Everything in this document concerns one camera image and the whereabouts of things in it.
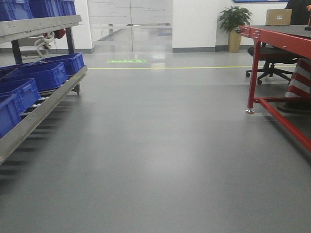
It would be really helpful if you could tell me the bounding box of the small brown cardboard package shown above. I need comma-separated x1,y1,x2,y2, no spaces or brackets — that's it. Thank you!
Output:
265,9,292,26

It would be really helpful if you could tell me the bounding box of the glass door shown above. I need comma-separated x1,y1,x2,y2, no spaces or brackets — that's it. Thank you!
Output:
87,0,173,53

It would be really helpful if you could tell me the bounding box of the blue plastic crate rear lower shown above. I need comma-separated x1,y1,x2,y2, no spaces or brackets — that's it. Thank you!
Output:
32,53,85,76

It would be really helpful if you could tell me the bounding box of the blue plastic crate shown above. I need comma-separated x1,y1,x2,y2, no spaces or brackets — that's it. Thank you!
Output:
0,94,21,138
1,62,68,91
0,78,41,113
32,53,85,76

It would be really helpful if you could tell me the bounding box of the green potted plant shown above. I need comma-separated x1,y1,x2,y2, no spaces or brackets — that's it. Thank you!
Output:
218,6,252,52

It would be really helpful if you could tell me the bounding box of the black office chair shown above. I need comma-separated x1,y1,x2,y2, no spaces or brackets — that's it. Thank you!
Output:
257,43,300,84

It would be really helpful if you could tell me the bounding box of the blue plastic crate front lower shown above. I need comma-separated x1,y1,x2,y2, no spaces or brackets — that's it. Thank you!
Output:
0,94,21,138

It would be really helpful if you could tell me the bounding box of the red white striped barrier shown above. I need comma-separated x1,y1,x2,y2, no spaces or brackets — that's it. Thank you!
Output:
285,58,311,99

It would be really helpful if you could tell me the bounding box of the red metal work table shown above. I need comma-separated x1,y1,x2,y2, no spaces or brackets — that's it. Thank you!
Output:
236,25,311,151

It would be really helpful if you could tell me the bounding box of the blue plastic crate upper shelf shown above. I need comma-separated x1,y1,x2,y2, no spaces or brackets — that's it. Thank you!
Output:
0,0,76,21

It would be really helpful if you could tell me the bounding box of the white coiled cable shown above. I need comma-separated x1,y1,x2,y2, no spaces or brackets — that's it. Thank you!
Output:
34,31,55,56

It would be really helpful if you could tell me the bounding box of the metal roller rack frame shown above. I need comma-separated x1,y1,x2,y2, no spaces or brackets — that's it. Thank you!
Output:
0,15,87,163

